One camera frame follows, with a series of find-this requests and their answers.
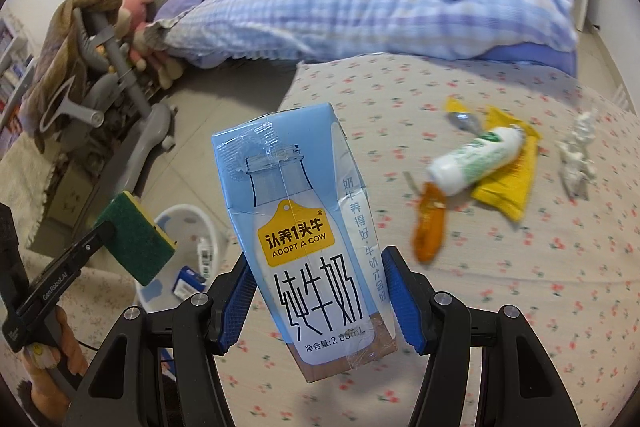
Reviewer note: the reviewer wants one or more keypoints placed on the dark blue carton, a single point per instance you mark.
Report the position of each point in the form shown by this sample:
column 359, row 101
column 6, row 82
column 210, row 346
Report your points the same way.
column 189, row 279

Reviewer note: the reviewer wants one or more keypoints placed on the white patterned plastic bin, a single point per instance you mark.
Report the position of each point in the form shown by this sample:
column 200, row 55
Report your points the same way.
column 155, row 294

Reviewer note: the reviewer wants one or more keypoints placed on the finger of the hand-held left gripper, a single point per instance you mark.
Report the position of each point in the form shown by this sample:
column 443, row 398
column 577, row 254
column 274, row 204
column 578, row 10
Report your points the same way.
column 100, row 239

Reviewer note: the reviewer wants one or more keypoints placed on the beige lace cloth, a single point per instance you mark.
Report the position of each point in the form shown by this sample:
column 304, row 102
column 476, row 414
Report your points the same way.
column 25, row 177

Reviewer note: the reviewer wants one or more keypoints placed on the yellow snack wrapper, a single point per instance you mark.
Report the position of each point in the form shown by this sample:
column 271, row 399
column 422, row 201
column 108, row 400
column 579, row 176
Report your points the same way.
column 510, row 192

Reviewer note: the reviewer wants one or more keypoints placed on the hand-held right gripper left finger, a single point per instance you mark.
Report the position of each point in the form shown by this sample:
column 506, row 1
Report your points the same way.
column 235, row 302

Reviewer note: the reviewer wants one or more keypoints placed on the green and yellow sponge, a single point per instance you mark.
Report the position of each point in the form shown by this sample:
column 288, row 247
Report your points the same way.
column 137, row 237

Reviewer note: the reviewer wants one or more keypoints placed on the person's left hand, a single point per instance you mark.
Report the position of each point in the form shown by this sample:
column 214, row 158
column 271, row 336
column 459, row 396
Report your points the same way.
column 67, row 332

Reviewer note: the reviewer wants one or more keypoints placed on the white bookshelf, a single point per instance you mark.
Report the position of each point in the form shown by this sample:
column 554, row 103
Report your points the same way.
column 12, row 72

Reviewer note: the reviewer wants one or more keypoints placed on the crumpled silver foil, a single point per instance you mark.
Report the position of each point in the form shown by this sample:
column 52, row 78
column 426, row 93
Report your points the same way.
column 465, row 122

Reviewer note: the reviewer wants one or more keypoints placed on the cherry print tablecloth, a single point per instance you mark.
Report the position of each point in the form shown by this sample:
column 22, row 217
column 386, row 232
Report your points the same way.
column 500, row 307

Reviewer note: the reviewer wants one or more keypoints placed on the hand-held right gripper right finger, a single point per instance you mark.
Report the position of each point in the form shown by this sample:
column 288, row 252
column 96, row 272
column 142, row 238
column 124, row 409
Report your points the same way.
column 407, row 297

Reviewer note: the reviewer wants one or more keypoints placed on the pink plush doll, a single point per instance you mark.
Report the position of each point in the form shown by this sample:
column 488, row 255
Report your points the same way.
column 137, row 4

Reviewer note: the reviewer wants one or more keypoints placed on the cardboard box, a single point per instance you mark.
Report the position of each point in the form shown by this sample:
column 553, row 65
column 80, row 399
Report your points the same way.
column 70, row 197

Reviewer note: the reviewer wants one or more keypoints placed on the light blue milk carton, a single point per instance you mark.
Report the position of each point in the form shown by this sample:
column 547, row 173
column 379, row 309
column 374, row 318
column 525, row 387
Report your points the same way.
column 300, row 232

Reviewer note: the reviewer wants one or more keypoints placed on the grey adjustable chair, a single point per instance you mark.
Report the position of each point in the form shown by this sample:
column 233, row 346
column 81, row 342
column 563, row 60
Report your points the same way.
column 150, row 142

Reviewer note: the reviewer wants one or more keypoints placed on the clear crumpled plastic wrap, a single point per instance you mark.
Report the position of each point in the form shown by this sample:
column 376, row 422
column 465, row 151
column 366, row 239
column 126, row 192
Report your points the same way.
column 575, row 157

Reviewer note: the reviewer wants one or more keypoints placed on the orange plastic packet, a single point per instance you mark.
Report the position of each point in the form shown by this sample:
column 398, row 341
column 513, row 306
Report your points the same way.
column 430, row 227

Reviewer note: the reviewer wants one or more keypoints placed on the brown fleece blanket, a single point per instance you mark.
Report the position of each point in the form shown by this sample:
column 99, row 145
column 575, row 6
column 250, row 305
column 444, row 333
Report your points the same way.
column 55, row 57

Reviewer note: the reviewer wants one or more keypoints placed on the purple bed sheet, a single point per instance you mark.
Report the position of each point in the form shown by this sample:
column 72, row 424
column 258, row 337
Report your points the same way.
column 540, row 57

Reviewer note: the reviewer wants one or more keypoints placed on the white bottle with green print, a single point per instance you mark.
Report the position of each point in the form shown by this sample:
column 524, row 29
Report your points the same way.
column 470, row 162

